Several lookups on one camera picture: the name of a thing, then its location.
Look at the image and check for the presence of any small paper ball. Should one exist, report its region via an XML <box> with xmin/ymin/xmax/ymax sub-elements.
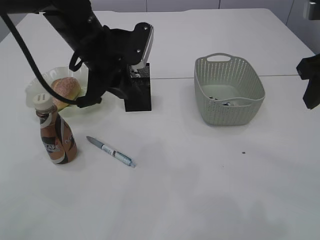
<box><xmin>208</xmin><ymin>96</ymin><xmax>219</xmax><ymax>101</ymax></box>

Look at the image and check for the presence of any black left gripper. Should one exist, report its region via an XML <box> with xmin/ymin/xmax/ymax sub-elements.
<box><xmin>74</xmin><ymin>24</ymin><xmax>133</xmax><ymax>109</ymax></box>

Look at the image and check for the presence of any grey blue ballpoint pen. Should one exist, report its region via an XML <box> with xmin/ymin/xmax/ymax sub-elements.
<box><xmin>86</xmin><ymin>136</ymin><xmax>136</xmax><ymax>168</ymax></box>

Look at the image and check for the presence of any green wavy glass plate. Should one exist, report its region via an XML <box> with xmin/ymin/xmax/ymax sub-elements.
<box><xmin>25</xmin><ymin>65</ymin><xmax>106</xmax><ymax>119</ymax></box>

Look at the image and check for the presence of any black mesh pen holder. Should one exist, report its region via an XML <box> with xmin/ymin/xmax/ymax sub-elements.
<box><xmin>124</xmin><ymin>63</ymin><xmax>152</xmax><ymax>112</ymax></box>

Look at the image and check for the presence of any sugared bread bun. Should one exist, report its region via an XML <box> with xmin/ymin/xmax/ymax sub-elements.
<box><xmin>51</xmin><ymin>77</ymin><xmax>81</xmax><ymax>100</ymax></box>

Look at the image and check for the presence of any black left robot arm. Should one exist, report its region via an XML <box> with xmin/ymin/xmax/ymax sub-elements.
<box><xmin>0</xmin><ymin>0</ymin><xmax>132</xmax><ymax>108</ymax></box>

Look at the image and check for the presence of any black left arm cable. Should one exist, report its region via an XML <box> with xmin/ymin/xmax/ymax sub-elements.
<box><xmin>0</xmin><ymin>12</ymin><xmax>83</xmax><ymax>106</ymax></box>

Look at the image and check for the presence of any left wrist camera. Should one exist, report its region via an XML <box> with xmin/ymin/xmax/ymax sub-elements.
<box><xmin>127</xmin><ymin>22</ymin><xmax>154</xmax><ymax>72</ymax></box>

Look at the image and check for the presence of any brown Nescafe coffee bottle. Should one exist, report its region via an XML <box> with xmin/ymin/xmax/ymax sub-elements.
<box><xmin>32</xmin><ymin>93</ymin><xmax>77</xmax><ymax>165</ymax></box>

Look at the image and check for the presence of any pale green plastic basket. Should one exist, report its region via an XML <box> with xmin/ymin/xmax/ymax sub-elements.
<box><xmin>194</xmin><ymin>53</ymin><xmax>266</xmax><ymax>126</ymax></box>

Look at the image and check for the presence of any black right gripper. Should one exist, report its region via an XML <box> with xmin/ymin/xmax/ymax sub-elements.
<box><xmin>296</xmin><ymin>54</ymin><xmax>320</xmax><ymax>110</ymax></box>

